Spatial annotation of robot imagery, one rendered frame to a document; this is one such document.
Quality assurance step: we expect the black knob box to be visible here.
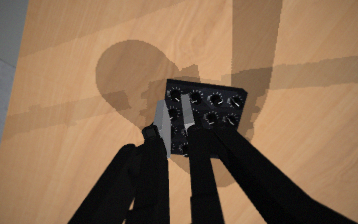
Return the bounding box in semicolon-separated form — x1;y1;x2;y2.
165;79;248;158

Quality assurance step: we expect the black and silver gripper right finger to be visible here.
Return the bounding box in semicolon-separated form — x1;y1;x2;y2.
181;94;358;224

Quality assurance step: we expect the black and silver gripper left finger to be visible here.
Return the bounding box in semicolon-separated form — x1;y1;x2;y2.
67;99;171;224

